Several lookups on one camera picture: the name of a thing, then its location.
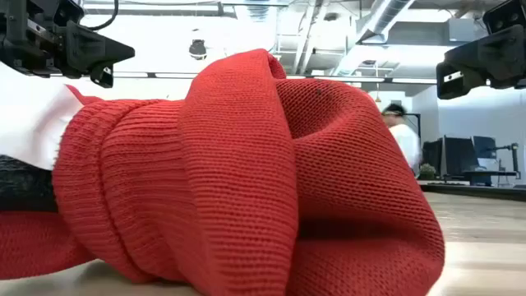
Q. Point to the red black gardening glove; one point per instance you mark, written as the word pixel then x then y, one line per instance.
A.
pixel 246 185

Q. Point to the person's white shoes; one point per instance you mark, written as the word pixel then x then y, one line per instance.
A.
pixel 404 140

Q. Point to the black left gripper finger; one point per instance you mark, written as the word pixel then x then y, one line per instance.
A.
pixel 94 49
pixel 102 76

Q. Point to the dark office monitor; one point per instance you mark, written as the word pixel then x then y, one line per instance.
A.
pixel 433 158
pixel 460 156

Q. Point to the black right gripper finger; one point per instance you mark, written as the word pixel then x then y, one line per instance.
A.
pixel 493 57
pixel 450 84

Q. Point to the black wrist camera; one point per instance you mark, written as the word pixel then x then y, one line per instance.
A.
pixel 505 14
pixel 67 11

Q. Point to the black hanging dome fixture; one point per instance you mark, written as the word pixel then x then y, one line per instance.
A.
pixel 197 49

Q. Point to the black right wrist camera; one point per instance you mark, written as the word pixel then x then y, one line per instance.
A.
pixel 505 14

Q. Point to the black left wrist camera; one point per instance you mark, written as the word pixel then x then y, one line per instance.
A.
pixel 67 11

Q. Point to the dark green bushy plant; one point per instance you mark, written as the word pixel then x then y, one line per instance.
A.
pixel 427 170

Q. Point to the black aluminium table frame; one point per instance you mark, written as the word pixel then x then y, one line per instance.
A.
pixel 472 192

